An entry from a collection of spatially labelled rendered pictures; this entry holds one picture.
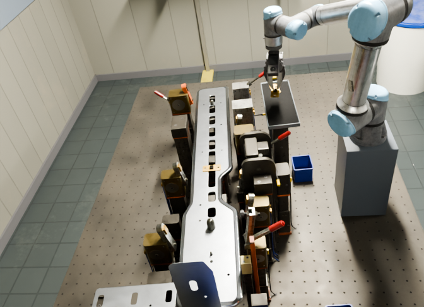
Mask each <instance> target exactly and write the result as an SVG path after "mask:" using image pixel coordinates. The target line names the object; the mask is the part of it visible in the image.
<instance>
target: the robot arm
mask: <svg viewBox="0 0 424 307"><path fill-rule="evenodd" d="M412 9H413V0H347V1H341V2H337V3H331V4H325V5H323V4H318V5H314V6H312V7H311V8H309V9H306V10H305V11H303V12H301V13H299V14H297V15H294V16H292V17H289V16H285V15H282V13H283V12H282V9H281V8H280V7H279V6H269V7H267V8H265V9H264V11H263V20H264V37H263V39H265V46H266V49H267V50H268V52H267V56H266V62H265V64H266V66H264V77H265V79H266V81H267V83H268V84H269V86H270V87H271V88H272V89H274V85H273V79H272V78H273V77H274V76H276V77H277V79H278V80H277V86H276V87H277V90H278V89H279V87H280V86H281V84H282V82H283V79H284V77H285V65H283V52H280V51H279V49H281V48H282V43H283V36H284V37H288V38H289V39H293V40H301V39H303V37H304V36H305V35H306V33H307V31H308V30H310V29H311V28H313V27H316V26H321V25H330V24H335V23H343V22H348V28H349V29H350V34H351V38H352V40H353V41H354V42H355V44H354V47H353V52H352V55H351V61H350V66H349V69H348V74H347V77H346V83H345V86H344V91H343V94H342V95H341V96H339V97H338V99H337V102H336V107H335V109H334V110H333V111H331V112H330V113H329V114H328V116H327V121H328V124H329V126H330V127H331V129H332V130H333V131H334V132H335V133H336V134H337V135H339V136H342V137H350V140H351V141H353V142H354V143H356V144H358V145H361V146H364V147H374V146H378V145H381V144H382V143H384V142H385V141H386V138H387V129H386V124H385V118H386V110H387V103H388V100H389V92H388V91H387V89H386V88H384V87H382V86H380V85H375V84H371V83H372V79H373V76H374V72H375V68H376V65H377V61H378V59H379V55H380V51H381V48H382V46H384V45H386V44H387V43H388V41H389V38H390V36H391V32H392V29H393V27H395V26H396V25H398V24H400V23H401V22H403V21H404V20H405V19H407V17H408V16H409V15H410V13H411V11H412ZM280 53H282V54H280Z"/></svg>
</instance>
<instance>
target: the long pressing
mask: <svg viewBox="0 0 424 307"><path fill-rule="evenodd" d="M211 96H215V102H214V105H211V104H210V102H209V98H210V97H211ZM210 106H215V112H214V113H209V107H210ZM213 116H214V117H215V124H209V118H210V117H213ZM221 124H222V125H221ZM210 128H215V136H209V129H210ZM212 140H214V141H215V149H212V150H210V149H209V141H212ZM202 152H203V153H202ZM210 152H215V165H217V164H221V170H220V171H215V187H209V172H210V171H208V172H203V166H208V165H209V153H210ZM232 169H233V162H232V139H231V126H230V103H229V91H228V87H227V86H224V87H213V88H204V89H200V90H198V91H197V94H196V114H195V125H194V144H193V155H192V176H191V195H190V204H189V206H188V208H187V209H186V211H185V212H184V214H183V218H182V233H181V242H180V258H179V263H181V262H197V261H203V262H204V263H205V264H207V266H208V267H209V268H210V269H212V271H213V273H214V277H215V281H216V285H217V289H218V294H219V297H220V302H221V307H236V306H238V305H239V304H240V303H241V302H242V299H243V289H242V269H241V265H240V238H239V217H238V212H237V209H236V208H234V207H233V206H231V205H229V204H228V203H227V202H225V201H224V200H223V193H222V180H223V178H224V177H225V176H227V175H228V174H229V173H231V171H232ZM209 193H215V201H214V202H209V201H208V194H209ZM200 204H201V206H199V205H200ZM210 208H215V214H216V215H215V217H208V209H210ZM208 218H212V219H213V220H214V221H215V226H216V228H215V230H213V231H210V230H208V227H207V224H206V221H207V219H208ZM199 220H201V221H200V222H199ZM210 251H212V254H213V256H210ZM210 260H213V263H210ZM227 274H230V275H229V276H228V275H227Z"/></svg>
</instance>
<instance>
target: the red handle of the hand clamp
mask: <svg viewBox="0 0 424 307"><path fill-rule="evenodd" d="M283 226H285V222H284V221H282V220H281V221H279V222H277V223H275V224H273V225H271V226H269V227H268V228H266V229H264V230H262V231H260V232H258V233H257V234H255V235H253V236H254V240H257V239H259V238H261V237H263V236H265V235H267V234H269V233H270V232H274V231H276V230H278V229H279V228H281V227H283Z"/></svg>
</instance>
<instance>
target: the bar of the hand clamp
mask: <svg viewBox="0 0 424 307"><path fill-rule="evenodd" d="M245 215H246V216H247V225H246V231H245V240H246V241H245V243H249V242H250V238H249V236H253V233H254V224H255V219H256V217H257V216H260V213H257V212H256V211H255V207H249V208H248V211H247V212H244V210H241V211H240V217H241V219H243V217H244V216H245Z"/></svg>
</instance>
